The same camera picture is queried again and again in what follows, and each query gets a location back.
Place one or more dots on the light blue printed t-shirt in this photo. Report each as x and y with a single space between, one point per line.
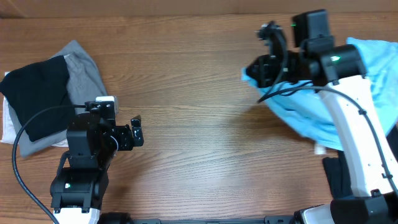
305 113

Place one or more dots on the black folded garment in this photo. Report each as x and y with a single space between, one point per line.
36 87

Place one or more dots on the white folded garment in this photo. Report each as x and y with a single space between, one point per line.
8 131

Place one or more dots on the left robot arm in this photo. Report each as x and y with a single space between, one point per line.
82 177

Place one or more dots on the black garment at right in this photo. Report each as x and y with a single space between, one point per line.
337 173

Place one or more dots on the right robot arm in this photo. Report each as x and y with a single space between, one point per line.
338 76

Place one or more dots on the grey folded garment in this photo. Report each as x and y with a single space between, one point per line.
85 84

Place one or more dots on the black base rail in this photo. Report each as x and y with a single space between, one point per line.
211 221

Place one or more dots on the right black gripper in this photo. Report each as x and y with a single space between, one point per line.
263 77

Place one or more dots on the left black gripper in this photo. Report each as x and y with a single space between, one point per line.
127 142

